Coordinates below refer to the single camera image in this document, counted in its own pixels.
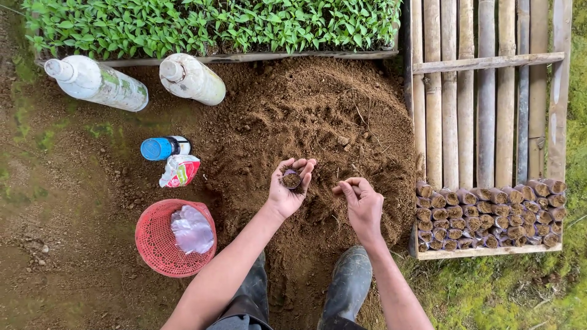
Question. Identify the person's left hand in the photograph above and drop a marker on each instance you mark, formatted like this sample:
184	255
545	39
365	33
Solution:
284	195

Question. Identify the person's right hand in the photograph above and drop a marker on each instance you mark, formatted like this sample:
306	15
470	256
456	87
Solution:
364	206

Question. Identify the small soil-filled plastic seedling bag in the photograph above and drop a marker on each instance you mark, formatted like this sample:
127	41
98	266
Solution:
291	178

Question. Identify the pile of brown soil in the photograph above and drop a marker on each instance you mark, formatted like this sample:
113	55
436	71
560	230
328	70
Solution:
302	137

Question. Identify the person's right rubber boot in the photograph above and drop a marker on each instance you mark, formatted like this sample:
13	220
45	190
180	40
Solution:
346	286

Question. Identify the person's rubber boot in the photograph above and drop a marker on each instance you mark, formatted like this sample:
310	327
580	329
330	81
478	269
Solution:
346	286
250	293

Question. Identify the bundle of clear plastic bags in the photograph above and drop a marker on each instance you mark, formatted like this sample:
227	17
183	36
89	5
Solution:
192	229

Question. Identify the person's left rubber boot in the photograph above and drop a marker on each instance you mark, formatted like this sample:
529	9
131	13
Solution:
250	293

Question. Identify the crumpled white red packet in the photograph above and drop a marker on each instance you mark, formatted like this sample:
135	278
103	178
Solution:
179	170

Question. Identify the rows of filled seedling bags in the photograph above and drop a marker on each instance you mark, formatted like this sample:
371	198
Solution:
490	215

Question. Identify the small bottle with blue cap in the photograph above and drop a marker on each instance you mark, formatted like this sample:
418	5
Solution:
163	147

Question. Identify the red plastic basket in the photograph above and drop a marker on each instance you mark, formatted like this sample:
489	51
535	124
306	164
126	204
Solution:
160	243

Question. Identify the dirty white plastic bottle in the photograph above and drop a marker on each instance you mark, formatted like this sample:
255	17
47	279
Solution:
192	79

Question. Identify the bamboo slat tray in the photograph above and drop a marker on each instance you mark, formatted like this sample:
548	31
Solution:
486	114

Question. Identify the tray of green seedlings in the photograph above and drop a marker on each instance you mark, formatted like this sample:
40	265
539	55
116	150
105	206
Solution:
206	25

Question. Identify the white plastic bottle green label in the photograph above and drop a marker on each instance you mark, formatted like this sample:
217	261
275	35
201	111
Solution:
98	82

